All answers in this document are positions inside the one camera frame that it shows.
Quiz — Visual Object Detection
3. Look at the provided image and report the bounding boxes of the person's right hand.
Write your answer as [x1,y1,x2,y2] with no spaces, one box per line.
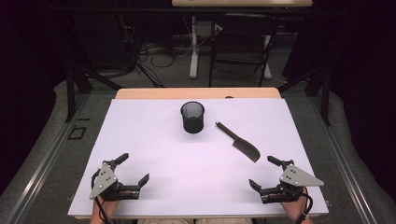
[269,188,310,224]

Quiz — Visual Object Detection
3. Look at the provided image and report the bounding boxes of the white desk leg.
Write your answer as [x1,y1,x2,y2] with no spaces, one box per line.
[262,34,273,79]
[189,15,200,79]

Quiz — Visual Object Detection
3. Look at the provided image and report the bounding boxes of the dark brown comb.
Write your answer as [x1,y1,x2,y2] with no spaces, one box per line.
[215,120,262,163]

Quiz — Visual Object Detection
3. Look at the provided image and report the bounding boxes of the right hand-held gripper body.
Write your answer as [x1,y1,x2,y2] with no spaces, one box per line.
[261,159,325,205]

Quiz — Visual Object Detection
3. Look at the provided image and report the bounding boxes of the tangle of floor cables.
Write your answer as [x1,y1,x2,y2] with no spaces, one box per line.
[122,17,194,89]

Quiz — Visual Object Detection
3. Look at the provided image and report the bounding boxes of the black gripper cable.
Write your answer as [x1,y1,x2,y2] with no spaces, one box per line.
[295,192,314,224]
[91,170,110,224]

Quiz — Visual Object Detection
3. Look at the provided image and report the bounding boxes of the black mesh pen cup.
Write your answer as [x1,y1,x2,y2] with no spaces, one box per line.
[179,101,205,134]

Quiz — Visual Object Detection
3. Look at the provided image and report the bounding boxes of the white paper sheet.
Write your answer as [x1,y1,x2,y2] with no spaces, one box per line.
[67,97,330,217]

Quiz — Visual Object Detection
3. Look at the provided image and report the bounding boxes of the black metal stand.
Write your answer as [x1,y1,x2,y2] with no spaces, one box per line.
[64,15,124,123]
[276,62,332,127]

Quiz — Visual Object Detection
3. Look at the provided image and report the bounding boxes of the black chair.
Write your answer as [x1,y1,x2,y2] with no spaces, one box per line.
[208,13,279,88]

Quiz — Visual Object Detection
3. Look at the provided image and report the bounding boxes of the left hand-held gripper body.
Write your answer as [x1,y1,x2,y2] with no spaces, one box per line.
[89,160,141,202]

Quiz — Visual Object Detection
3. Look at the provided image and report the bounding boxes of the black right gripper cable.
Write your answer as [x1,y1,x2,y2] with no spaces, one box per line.
[295,192,314,224]

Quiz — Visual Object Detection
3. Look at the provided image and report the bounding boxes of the white cable box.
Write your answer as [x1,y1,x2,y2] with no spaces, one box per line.
[195,21,223,38]

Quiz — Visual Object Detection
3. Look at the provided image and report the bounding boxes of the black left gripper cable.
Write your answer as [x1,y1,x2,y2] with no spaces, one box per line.
[91,170,110,224]

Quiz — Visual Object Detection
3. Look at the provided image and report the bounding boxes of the person's left hand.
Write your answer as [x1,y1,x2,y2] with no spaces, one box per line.
[91,189,132,224]

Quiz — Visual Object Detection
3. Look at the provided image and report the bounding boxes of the wooden table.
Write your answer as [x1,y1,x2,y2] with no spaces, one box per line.
[67,87,330,220]

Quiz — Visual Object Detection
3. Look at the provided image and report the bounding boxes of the metal floor rail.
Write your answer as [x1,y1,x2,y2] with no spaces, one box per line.
[6,92,92,224]
[306,92,378,224]

